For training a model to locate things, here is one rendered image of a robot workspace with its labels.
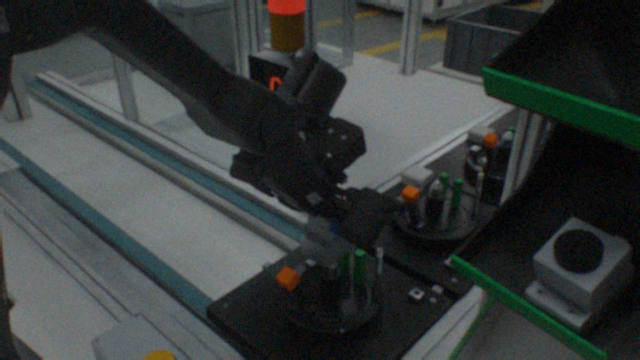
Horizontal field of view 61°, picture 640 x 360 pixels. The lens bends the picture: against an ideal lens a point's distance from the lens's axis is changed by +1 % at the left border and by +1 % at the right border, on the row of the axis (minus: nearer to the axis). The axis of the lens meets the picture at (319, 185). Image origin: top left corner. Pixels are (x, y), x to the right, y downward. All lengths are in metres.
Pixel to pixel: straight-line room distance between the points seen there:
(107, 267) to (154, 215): 0.21
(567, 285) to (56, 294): 0.82
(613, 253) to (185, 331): 0.53
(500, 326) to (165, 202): 0.70
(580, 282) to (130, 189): 0.92
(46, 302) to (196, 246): 0.26
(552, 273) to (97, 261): 0.68
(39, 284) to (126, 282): 0.24
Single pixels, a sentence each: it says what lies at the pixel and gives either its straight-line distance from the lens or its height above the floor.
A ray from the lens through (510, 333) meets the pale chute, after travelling 0.58.
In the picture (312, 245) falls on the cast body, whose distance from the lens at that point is 0.66.
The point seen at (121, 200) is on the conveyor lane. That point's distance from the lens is 1.12.
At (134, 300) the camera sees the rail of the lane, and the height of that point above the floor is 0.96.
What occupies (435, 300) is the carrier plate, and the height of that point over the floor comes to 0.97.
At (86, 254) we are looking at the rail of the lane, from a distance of 0.92.
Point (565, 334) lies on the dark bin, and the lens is 0.42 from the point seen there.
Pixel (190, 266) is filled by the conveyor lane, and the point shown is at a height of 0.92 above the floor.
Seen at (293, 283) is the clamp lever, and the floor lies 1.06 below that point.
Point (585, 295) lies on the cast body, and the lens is 0.40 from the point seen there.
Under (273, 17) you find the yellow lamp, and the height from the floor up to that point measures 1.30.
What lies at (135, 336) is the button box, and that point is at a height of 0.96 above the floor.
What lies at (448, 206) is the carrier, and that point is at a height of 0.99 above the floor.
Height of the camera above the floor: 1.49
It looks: 32 degrees down
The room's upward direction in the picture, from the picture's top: straight up
